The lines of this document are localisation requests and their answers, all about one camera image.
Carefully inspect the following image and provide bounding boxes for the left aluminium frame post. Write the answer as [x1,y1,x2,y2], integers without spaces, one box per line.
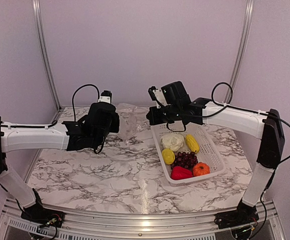
[32,0,62,111]

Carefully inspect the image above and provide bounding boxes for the right aluminium frame post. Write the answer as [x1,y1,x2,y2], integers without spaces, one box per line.
[229,0,254,90]

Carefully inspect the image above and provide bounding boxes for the red grape bunch toy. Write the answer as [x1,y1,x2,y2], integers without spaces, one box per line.
[173,151,198,169]

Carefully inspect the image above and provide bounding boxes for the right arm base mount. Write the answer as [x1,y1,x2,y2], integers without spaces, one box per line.
[214,201,259,240]

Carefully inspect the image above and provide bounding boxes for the orange pumpkin toy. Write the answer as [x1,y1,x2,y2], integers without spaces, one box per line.
[192,162,210,177]

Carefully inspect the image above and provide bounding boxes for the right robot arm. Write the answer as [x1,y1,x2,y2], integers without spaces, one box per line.
[146,81,290,224]

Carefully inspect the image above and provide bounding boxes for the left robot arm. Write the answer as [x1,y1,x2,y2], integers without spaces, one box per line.
[0,90,120,223]

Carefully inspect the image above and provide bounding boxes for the yellow pepper toy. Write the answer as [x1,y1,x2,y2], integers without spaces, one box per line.
[162,148,175,165]

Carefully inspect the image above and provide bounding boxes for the clear zip top bag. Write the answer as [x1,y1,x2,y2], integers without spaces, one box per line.
[117,103,149,145]

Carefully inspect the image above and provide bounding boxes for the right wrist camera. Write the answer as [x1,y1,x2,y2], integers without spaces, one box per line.
[148,86,167,109]

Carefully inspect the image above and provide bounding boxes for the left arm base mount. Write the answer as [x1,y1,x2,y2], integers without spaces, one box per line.
[16,197,65,240]

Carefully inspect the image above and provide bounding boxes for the yellow corn toy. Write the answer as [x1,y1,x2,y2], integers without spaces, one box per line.
[185,134,200,153]

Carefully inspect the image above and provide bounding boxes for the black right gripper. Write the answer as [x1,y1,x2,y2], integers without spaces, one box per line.
[147,103,182,125]

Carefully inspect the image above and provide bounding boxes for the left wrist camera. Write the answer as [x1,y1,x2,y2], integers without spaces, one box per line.
[97,90,112,104]

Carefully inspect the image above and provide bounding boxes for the white cabbage toy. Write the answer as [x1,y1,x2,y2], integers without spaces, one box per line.
[160,133,185,152]

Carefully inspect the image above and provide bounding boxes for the red pepper toy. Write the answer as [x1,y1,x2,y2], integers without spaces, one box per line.
[170,166,193,180]

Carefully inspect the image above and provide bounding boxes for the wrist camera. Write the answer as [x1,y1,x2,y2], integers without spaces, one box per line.
[97,90,112,104]
[148,86,167,109]

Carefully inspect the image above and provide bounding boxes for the aluminium front rail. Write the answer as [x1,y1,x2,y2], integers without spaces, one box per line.
[0,199,285,240]

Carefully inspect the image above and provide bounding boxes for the white plastic basket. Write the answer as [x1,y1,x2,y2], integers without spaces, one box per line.
[151,121,225,185]

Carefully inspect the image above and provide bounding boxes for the aluminium frame post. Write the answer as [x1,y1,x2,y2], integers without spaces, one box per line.
[229,0,254,90]
[32,0,62,111]

